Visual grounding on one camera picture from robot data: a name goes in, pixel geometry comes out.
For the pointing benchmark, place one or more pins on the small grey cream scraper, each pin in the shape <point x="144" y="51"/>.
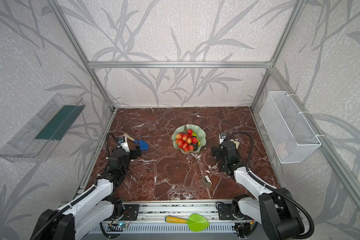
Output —
<point x="207" y="182"/>

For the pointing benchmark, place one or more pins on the white wire basket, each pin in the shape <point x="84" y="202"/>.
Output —
<point x="286" y="123"/>

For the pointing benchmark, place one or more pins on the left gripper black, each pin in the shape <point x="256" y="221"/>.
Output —
<point x="135" y="152"/>

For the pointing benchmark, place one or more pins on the pink object in basket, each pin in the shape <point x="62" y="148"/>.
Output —
<point x="282" y="151"/>

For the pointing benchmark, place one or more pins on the cream brush on table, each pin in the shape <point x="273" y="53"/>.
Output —
<point x="236" y="142"/>

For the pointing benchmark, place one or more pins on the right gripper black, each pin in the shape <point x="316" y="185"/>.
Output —
<point x="216" y="152"/>

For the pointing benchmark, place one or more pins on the green toy shovel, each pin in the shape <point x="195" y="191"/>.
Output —
<point x="195" y="222"/>

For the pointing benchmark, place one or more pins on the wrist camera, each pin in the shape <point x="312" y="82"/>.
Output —
<point x="123" y="143"/>
<point x="222" y="137"/>

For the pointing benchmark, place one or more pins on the clear plastic wall shelf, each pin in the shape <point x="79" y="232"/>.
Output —
<point x="36" y="141"/>

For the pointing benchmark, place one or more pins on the blue toy shovel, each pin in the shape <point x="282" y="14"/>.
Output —
<point x="142" y="144"/>

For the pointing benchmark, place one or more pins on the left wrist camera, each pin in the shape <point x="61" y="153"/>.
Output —
<point x="123" y="143"/>

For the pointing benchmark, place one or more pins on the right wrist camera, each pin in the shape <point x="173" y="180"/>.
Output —
<point x="222" y="137"/>

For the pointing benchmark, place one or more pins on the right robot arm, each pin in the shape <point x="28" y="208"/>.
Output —
<point x="282" y="218"/>

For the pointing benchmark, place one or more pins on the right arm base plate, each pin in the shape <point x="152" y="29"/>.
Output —
<point x="225" y="211"/>

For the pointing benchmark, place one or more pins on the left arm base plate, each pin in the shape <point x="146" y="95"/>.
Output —
<point x="130" y="212"/>

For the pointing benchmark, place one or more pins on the red grape bunch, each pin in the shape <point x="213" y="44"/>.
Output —
<point x="184" y="141"/>

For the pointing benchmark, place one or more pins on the dark avocado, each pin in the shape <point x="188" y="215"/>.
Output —
<point x="195" y="145"/>

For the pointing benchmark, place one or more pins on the green yellow mango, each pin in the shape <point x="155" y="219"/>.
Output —
<point x="196" y="136"/>

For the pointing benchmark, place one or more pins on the green scalloped fruit bowl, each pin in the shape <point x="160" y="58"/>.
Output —
<point x="201" y="135"/>

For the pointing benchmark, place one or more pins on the aluminium front rail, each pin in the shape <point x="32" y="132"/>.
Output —
<point x="180" y="211"/>

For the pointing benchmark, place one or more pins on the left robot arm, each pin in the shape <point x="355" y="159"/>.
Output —
<point x="53" y="225"/>

